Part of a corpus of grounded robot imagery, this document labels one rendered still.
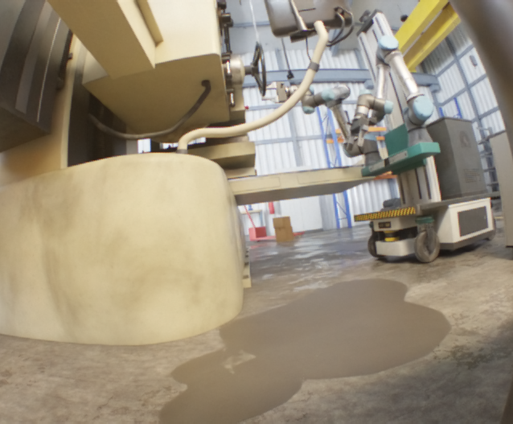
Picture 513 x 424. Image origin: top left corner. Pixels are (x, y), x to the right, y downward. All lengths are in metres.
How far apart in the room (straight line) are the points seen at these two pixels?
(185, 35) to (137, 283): 1.02
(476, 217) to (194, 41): 1.76
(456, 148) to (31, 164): 2.23
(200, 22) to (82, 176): 0.85
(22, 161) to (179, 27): 0.91
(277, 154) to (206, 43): 8.20
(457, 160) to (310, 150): 8.00
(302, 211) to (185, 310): 7.73
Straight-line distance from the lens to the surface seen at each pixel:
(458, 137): 1.94
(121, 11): 0.98
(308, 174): 2.15
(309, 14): 1.19
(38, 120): 1.09
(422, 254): 1.54
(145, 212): 0.84
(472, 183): 1.94
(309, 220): 8.49
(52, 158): 1.19
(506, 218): 1.41
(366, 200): 9.84
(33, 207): 1.08
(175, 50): 1.27
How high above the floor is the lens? 0.31
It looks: 4 degrees up
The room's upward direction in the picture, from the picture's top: 8 degrees counter-clockwise
